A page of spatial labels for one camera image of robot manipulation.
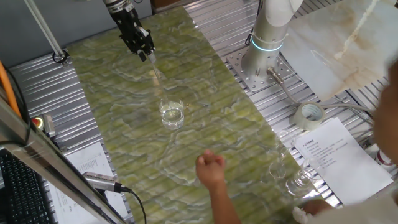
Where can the green marble pattern mat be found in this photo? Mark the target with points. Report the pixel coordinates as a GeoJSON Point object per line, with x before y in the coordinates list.
{"type": "Point", "coordinates": [140, 109]}

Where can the brown cardboard box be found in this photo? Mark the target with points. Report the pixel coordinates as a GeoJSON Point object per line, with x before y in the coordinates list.
{"type": "Point", "coordinates": [164, 3]}

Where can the red white round container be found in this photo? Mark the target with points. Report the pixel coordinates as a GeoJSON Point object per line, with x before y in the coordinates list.
{"type": "Point", "coordinates": [385, 158]}

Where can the black keyboard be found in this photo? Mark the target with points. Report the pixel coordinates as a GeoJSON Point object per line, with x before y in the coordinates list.
{"type": "Point", "coordinates": [21, 193]}

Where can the white tape roll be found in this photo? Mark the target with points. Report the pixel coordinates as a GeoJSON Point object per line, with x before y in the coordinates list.
{"type": "Point", "coordinates": [303, 119]}

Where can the aluminium camera pole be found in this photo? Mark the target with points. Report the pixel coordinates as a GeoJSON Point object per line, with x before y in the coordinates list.
{"type": "Point", "coordinates": [43, 28]}

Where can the person right hand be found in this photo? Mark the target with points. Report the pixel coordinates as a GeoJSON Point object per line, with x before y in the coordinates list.
{"type": "Point", "coordinates": [317, 207]}

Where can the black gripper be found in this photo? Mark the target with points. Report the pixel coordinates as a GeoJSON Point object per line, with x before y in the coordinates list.
{"type": "Point", "coordinates": [132, 31]}

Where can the glass beaker with water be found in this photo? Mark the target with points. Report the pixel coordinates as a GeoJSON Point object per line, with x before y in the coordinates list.
{"type": "Point", "coordinates": [172, 116]}

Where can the person left forearm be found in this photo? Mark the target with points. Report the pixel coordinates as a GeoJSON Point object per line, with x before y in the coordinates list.
{"type": "Point", "coordinates": [224, 205]}

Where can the emergency stop button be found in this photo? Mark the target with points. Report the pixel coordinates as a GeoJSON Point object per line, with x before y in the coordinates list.
{"type": "Point", "coordinates": [39, 124]}

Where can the aluminium frame bar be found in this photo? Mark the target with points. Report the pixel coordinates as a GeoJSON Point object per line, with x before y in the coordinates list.
{"type": "Point", "coordinates": [46, 168]}

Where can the white instruction paper sheet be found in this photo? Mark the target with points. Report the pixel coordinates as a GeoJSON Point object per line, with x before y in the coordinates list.
{"type": "Point", "coordinates": [342, 165]}

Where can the printed paper sheet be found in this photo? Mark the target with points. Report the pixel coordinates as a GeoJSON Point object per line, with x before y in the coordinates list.
{"type": "Point", "coordinates": [90, 161]}

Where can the beige marble pattern sheet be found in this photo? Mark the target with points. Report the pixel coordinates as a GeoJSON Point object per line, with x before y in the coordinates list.
{"type": "Point", "coordinates": [342, 46]}

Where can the white t-shirt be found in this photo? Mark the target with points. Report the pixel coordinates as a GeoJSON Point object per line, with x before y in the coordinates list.
{"type": "Point", "coordinates": [357, 211]}

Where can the silver microphone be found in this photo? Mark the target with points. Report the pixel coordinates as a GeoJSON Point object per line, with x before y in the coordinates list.
{"type": "Point", "coordinates": [99, 182]}

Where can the person left hand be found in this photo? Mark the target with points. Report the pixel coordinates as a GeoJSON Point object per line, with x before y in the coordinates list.
{"type": "Point", "coordinates": [211, 171]}

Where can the white cloth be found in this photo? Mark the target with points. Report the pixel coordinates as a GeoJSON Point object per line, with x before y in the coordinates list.
{"type": "Point", "coordinates": [300, 216]}

